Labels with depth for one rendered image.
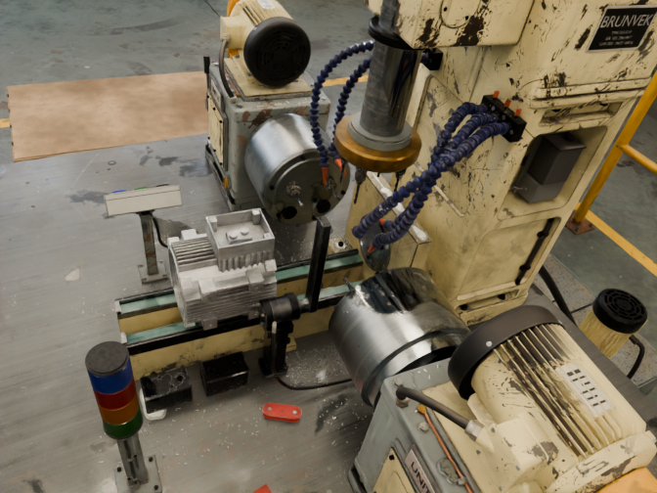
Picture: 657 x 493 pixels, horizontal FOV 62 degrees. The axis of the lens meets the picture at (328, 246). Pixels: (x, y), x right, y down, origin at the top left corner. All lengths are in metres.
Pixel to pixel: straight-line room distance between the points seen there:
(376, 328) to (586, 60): 0.60
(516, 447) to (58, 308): 1.13
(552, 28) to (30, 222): 1.41
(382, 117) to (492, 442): 0.61
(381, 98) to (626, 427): 0.67
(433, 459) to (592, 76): 0.72
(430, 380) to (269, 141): 0.77
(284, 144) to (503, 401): 0.87
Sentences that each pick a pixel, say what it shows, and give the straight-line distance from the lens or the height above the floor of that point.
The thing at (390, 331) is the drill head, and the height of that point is 1.14.
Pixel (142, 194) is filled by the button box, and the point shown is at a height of 1.08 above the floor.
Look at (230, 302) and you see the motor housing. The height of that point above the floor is 1.02.
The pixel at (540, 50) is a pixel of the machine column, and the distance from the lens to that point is 1.04.
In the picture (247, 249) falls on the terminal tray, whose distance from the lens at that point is 1.13.
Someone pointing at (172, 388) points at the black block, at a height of 0.86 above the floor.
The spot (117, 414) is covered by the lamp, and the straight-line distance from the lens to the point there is 0.94.
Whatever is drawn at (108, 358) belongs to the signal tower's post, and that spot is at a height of 1.22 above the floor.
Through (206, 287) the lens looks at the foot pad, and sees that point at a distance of 1.13.
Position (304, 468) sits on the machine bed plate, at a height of 0.80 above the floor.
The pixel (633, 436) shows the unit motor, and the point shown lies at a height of 1.35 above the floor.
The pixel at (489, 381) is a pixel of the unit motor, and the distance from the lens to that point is 0.81.
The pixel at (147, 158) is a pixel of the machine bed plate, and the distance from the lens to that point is 1.96.
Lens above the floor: 1.91
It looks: 43 degrees down
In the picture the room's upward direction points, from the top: 10 degrees clockwise
